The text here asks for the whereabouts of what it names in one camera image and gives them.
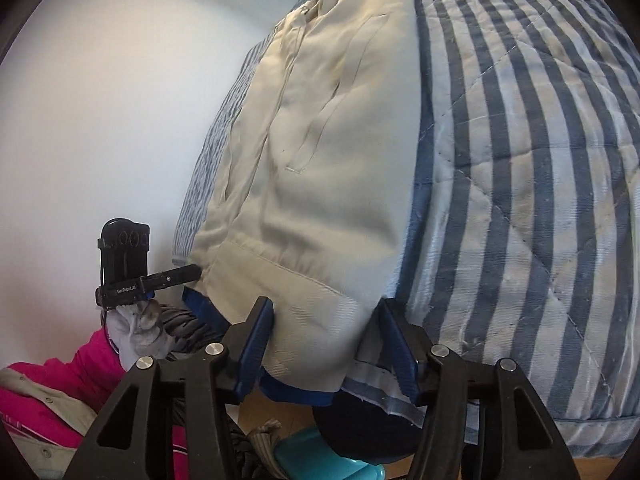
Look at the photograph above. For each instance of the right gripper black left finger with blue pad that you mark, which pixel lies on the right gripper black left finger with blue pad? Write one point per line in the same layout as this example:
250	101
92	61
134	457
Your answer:
134	435

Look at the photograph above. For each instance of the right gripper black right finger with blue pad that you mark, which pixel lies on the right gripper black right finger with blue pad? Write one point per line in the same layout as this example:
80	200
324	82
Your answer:
481	421

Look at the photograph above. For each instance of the cream and blue KEBER jacket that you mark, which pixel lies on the cream and blue KEBER jacket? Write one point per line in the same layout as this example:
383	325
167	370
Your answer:
312	198

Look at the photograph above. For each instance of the pink sleeved left forearm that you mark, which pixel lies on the pink sleeved left forearm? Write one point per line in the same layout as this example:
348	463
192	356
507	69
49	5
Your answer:
47	409

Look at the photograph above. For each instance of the grey gloved left hand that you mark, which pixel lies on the grey gloved left hand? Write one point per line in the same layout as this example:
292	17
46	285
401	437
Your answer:
137	331

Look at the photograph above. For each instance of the teal plastic object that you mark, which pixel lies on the teal plastic object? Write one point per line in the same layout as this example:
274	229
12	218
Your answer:
305	456

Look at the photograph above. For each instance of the blue white striped bed quilt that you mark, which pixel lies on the blue white striped bed quilt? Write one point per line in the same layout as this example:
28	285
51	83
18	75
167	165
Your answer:
523	239

